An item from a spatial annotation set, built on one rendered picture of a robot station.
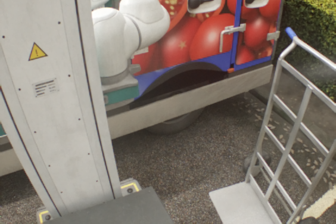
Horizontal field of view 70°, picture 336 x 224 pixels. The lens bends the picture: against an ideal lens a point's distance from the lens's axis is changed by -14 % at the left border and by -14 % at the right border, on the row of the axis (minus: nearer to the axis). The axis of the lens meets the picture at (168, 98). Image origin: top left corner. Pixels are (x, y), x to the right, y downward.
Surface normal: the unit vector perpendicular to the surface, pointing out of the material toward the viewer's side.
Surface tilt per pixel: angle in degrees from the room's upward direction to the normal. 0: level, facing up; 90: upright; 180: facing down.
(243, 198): 0
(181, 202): 0
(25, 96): 90
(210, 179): 0
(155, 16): 77
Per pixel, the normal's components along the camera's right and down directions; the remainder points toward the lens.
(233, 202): 0.00, -0.81
